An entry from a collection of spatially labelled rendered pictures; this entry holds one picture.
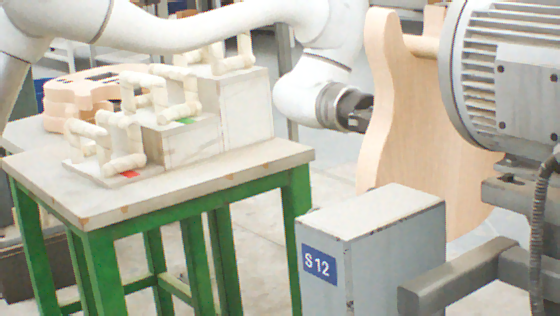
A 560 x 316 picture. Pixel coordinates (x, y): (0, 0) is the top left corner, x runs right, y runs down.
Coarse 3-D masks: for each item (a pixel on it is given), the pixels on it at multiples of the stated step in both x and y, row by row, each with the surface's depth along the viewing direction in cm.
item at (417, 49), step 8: (408, 40) 116; (416, 40) 115; (424, 40) 114; (432, 40) 113; (408, 48) 116; (416, 48) 115; (424, 48) 113; (432, 48) 112; (416, 56) 116; (424, 56) 115; (432, 56) 113
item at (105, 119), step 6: (96, 114) 186; (102, 114) 183; (108, 114) 182; (114, 114) 180; (102, 120) 183; (108, 120) 180; (114, 120) 178; (120, 120) 176; (126, 120) 174; (132, 120) 173; (114, 126) 179; (120, 126) 176; (126, 126) 173; (132, 126) 172; (138, 126) 173
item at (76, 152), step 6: (66, 132) 182; (72, 132) 181; (72, 138) 182; (78, 138) 183; (72, 144) 182; (78, 144) 183; (72, 150) 183; (78, 150) 183; (72, 156) 183; (78, 156) 183; (72, 162) 184; (78, 162) 184
